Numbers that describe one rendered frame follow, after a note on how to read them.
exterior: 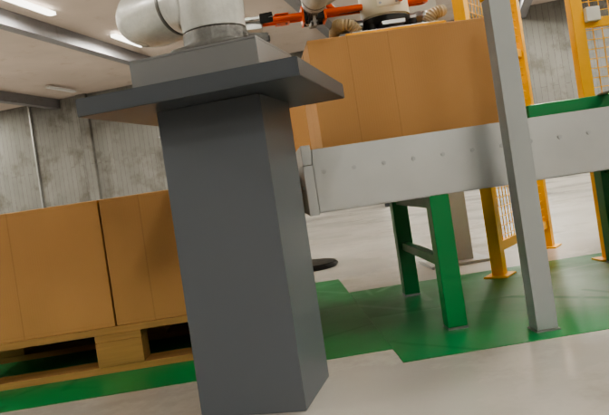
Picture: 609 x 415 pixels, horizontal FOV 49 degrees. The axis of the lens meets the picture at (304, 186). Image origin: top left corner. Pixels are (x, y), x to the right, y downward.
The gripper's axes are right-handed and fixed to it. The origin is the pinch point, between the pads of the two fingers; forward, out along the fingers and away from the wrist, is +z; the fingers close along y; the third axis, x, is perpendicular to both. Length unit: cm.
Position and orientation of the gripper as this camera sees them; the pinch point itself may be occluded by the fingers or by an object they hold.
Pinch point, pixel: (309, 15)
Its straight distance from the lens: 241.9
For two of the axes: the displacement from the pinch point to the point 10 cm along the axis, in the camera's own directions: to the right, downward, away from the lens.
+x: 9.9, -1.5, 0.5
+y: 1.5, 9.9, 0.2
